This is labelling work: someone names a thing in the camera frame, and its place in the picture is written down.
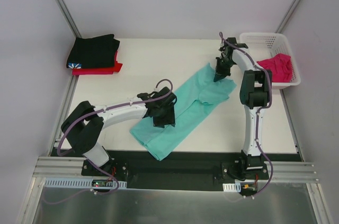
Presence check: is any teal t shirt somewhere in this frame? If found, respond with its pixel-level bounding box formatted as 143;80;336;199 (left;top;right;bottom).
130;64;236;161

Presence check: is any folded black t shirt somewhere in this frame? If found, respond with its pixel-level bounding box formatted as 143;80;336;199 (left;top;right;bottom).
66;34;120;69

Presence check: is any left aluminium frame post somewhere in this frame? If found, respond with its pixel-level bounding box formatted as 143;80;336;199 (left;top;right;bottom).
55;0;82;38

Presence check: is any white cable duct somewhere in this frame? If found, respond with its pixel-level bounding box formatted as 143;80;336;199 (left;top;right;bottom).
222;183;241;193
44;178;127;190

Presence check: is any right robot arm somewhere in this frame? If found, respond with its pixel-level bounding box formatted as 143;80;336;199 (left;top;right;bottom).
213;33;272;181

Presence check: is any pink t shirt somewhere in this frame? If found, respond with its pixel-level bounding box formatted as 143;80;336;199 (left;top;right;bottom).
257;53;293;83

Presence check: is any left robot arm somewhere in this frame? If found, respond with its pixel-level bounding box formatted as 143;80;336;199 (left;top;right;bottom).
57;87;177;176

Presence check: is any folded red t shirt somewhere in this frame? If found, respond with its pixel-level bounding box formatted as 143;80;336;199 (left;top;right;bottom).
72;51;123;76

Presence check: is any left white cable duct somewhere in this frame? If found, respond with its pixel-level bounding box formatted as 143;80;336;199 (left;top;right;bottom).
44;178;127;190

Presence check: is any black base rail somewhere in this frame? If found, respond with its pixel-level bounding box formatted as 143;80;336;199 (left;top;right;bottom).
50;149;302;190

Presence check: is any white plastic basket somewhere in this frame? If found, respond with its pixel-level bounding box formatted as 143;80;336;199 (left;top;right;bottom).
239;32;302;91

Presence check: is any right white cable duct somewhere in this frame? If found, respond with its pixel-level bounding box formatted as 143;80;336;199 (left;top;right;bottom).
222;183;241;193

